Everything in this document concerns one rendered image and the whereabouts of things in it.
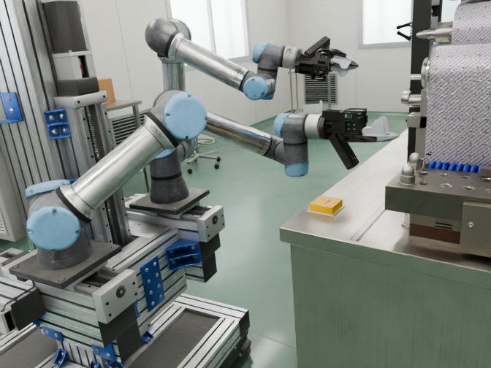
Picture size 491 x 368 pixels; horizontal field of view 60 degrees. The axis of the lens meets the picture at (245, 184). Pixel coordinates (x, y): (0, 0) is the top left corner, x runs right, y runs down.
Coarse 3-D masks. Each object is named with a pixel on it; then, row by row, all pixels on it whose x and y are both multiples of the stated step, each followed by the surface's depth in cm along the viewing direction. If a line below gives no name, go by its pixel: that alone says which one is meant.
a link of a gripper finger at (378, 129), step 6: (378, 120) 111; (372, 126) 112; (378, 126) 111; (366, 132) 114; (372, 132) 113; (378, 132) 112; (384, 132) 111; (378, 138) 112; (384, 138) 111; (390, 138) 111; (396, 138) 111
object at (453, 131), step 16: (432, 96) 103; (448, 96) 101; (464, 96) 99; (480, 96) 97; (432, 112) 104; (448, 112) 102; (464, 112) 100; (480, 112) 98; (432, 128) 106; (448, 128) 103; (464, 128) 101; (480, 128) 99; (432, 144) 107; (448, 144) 105; (464, 144) 103; (480, 144) 101; (432, 160) 108; (448, 160) 106; (464, 160) 104; (480, 160) 102
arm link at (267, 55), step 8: (256, 48) 147; (264, 48) 146; (272, 48) 146; (280, 48) 146; (256, 56) 148; (264, 56) 147; (272, 56) 146; (280, 56) 146; (264, 64) 148; (272, 64) 148; (280, 64) 148
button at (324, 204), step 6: (318, 198) 121; (324, 198) 121; (330, 198) 120; (336, 198) 120; (312, 204) 118; (318, 204) 117; (324, 204) 116; (330, 204) 116; (336, 204) 116; (342, 204) 120; (312, 210) 118; (318, 210) 117; (324, 210) 116; (330, 210) 115; (336, 210) 117
